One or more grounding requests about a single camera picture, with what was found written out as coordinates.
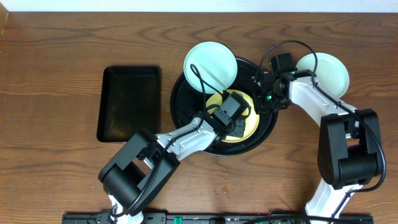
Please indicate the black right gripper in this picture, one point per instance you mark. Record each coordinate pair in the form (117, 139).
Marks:
(261, 104)

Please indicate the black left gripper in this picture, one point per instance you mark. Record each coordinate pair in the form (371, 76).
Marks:
(237, 127)

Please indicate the yellow plate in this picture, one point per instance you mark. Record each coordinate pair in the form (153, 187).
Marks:
(251, 122)

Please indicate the yellow sponge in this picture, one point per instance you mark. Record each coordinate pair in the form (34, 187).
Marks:
(247, 111)

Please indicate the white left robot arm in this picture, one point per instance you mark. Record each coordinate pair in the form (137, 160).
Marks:
(140, 169)

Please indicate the black rectangular tray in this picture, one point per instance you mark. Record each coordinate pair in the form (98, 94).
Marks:
(130, 101)

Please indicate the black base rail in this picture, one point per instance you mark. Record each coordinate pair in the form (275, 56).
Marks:
(163, 218)

